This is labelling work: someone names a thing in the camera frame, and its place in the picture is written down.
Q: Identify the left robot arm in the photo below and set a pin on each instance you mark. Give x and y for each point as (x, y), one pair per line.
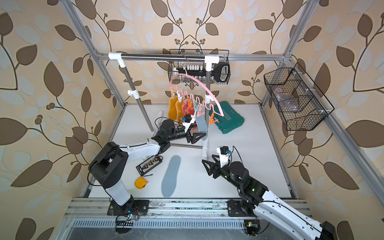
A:
(109, 164)

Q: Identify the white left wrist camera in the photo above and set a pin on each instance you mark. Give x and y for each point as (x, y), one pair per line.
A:
(188, 119)

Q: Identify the black wire basket wall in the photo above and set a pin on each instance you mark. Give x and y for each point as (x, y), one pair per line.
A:
(299, 100)
(224, 54)

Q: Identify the black wire basket back wall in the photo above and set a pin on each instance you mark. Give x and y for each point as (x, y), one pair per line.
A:
(224, 54)

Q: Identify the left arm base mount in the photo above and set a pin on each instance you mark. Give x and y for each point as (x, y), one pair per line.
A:
(128, 214)

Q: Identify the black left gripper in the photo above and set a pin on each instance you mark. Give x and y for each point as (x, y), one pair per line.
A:
(191, 138)

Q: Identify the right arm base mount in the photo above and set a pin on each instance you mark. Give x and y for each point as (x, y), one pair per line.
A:
(237, 208)

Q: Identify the light blue insole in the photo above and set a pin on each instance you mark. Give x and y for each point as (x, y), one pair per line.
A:
(169, 182)
(200, 120)

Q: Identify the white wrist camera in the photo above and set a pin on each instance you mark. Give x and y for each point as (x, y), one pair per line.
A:
(188, 119)
(224, 155)

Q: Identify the black wire basket right wall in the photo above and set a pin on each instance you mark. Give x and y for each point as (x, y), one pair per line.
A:
(299, 100)

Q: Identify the green plastic tool case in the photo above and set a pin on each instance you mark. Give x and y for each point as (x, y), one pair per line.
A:
(231, 119)

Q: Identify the orange clothes peg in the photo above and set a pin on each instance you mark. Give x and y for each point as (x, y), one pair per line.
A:
(212, 118)

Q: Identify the plastic bag in basket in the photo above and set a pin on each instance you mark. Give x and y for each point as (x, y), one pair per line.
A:
(287, 102)

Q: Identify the small electronics board with wires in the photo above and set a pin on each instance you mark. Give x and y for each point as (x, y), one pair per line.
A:
(251, 227)

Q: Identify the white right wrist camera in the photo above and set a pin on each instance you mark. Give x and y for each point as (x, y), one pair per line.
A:
(224, 155)

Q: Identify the yellow tape measure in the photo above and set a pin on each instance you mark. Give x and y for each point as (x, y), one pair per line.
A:
(140, 183)

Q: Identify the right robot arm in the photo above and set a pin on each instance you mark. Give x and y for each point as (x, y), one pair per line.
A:
(258, 200)

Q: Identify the black socket bit set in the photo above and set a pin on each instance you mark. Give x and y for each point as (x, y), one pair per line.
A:
(219, 75)

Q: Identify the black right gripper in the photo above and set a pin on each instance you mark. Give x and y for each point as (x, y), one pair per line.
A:
(214, 166)

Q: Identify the orange yellow insole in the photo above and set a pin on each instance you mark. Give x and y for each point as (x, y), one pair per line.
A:
(179, 109)
(172, 112)

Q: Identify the red insole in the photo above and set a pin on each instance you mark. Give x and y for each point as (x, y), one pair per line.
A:
(190, 107)
(185, 107)

